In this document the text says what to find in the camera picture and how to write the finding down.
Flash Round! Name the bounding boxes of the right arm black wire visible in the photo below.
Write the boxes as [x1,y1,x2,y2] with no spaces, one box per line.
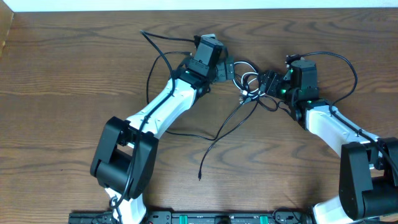
[298,51,398,178]

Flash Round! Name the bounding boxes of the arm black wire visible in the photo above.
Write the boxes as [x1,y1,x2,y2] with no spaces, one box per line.
[108,30,203,224]
[298,51,398,178]

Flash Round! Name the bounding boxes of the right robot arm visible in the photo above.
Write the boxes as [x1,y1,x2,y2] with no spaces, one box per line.
[259,60,397,223]

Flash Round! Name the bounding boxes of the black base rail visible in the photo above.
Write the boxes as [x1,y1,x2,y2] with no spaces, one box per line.
[68,208,314,224]

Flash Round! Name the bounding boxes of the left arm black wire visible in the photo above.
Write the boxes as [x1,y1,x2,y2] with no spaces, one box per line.
[108,30,203,224]

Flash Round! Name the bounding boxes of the thin black cable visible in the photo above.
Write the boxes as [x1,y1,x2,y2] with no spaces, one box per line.
[146,51,280,181]

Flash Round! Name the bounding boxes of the thick black cable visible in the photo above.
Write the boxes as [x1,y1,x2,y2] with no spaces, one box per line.
[233,60,265,105]

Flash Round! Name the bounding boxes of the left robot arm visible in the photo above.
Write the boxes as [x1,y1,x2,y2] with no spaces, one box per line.
[90,34,233,223]

